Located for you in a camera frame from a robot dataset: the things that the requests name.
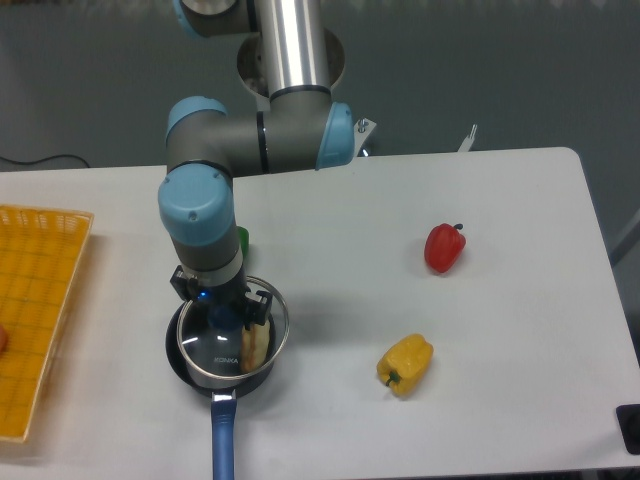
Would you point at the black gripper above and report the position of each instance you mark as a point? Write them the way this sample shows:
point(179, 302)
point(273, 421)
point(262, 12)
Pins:
point(232, 295)

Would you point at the glass pot lid blue knob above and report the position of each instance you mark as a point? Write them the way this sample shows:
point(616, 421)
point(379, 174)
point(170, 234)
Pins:
point(208, 342)

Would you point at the yellow bell pepper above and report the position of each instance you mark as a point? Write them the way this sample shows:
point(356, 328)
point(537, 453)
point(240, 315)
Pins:
point(404, 364)

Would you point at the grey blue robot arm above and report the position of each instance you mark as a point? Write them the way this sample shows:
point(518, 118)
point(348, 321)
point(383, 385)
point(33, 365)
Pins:
point(207, 148)

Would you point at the toy bread pastry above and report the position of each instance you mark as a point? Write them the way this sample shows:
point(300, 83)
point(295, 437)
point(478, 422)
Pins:
point(255, 344)

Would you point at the green bell pepper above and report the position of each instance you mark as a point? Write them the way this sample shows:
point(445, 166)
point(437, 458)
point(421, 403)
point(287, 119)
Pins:
point(244, 241)

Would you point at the yellow plastic basket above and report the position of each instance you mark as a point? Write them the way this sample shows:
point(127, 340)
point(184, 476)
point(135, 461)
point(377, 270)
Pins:
point(41, 251)

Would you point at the red bell pepper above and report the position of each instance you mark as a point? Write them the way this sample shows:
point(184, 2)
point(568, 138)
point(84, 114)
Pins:
point(443, 247)

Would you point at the black object at table edge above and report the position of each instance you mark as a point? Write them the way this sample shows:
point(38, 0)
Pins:
point(628, 417)

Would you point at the black saucepan blue handle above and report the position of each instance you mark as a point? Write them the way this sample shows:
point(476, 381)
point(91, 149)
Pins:
point(223, 406)

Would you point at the white metal base frame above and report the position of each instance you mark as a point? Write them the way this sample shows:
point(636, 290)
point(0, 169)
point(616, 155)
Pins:
point(363, 137)

